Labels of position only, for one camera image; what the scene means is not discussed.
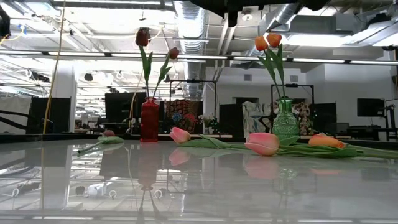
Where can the green glass vase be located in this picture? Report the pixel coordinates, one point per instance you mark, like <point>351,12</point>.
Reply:
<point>285,124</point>

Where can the red ribbed glass vase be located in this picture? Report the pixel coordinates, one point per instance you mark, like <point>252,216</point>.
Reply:
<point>149,121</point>

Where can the black partition panel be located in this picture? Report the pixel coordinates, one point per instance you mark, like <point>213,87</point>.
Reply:
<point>49,115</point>
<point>231,118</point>
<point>323,113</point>

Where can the orange tulip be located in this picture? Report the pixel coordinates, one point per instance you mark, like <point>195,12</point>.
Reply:
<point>261,43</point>
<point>274,40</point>
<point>326,140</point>

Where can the black monitor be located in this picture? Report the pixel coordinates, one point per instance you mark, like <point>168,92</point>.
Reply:
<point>370,107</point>

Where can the pink tulip bouquet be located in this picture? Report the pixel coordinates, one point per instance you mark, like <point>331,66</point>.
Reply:
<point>262,143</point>

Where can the silver spiral duct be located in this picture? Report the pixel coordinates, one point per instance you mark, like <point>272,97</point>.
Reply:
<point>287,12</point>
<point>192,46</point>

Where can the mandala tapestry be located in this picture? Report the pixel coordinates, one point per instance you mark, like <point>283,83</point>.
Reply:
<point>183,113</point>

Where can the black monitor screen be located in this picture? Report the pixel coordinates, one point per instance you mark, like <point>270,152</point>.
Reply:
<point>119,107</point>

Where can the small flower bouquet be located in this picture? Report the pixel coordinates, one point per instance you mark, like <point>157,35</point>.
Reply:
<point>207,120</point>

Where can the brown dotted cloth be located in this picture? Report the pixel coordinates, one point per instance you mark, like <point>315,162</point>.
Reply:
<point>303,113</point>

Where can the dark red tulip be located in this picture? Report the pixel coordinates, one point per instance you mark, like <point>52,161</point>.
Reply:
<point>109,133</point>
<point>173,53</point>
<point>143,37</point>

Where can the black rectangular frame stand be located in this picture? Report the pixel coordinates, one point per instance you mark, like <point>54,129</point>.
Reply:
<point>292,85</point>
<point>192,81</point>

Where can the black desk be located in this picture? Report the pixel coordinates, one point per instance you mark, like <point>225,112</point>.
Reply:
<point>360,128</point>

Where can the white patterned cloth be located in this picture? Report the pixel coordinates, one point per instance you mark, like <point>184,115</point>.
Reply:
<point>253,116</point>

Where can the white board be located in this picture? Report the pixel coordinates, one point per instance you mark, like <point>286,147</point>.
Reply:
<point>14,105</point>

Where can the pink tulip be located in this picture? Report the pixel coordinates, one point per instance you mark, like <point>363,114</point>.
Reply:
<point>179,135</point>

